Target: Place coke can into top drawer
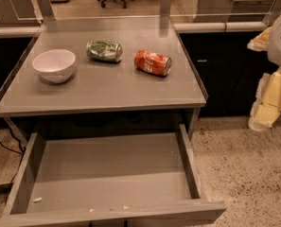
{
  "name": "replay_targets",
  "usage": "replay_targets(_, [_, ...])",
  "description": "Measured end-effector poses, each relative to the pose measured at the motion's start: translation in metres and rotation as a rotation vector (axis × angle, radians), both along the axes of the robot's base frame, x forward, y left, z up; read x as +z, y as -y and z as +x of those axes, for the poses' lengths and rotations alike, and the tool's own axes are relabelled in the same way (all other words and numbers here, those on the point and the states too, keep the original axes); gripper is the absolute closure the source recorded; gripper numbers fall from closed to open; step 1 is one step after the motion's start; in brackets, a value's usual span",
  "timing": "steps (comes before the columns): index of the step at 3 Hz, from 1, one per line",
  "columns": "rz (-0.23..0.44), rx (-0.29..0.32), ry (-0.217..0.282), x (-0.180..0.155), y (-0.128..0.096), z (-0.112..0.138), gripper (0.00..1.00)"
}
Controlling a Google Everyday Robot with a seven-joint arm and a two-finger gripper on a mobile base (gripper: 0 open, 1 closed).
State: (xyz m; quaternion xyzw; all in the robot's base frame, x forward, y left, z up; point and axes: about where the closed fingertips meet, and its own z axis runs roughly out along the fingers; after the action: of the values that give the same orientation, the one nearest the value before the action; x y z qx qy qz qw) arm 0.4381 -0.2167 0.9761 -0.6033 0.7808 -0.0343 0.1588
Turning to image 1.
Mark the green soda can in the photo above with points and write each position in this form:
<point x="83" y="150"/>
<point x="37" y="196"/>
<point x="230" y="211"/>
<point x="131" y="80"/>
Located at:
<point x="104" y="51"/>

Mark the grey open top drawer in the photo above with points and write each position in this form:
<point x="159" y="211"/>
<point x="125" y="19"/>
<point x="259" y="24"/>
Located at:
<point x="140" y="180"/>

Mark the white bowl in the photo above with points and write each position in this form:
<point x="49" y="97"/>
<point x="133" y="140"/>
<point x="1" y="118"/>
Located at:
<point x="56" y="65"/>

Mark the red coke can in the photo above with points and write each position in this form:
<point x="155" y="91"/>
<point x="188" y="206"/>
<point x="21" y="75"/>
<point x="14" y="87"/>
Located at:
<point x="153" y="63"/>

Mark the grey cabinet table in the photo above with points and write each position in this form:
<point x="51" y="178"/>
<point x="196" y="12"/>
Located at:
<point x="99" y="87"/>

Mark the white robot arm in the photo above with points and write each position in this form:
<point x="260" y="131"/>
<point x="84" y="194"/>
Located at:
<point x="274" y="46"/>

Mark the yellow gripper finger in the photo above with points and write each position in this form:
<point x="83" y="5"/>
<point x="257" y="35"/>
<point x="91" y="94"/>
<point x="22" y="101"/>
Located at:
<point x="267" y="106"/>
<point x="261" y="41"/>

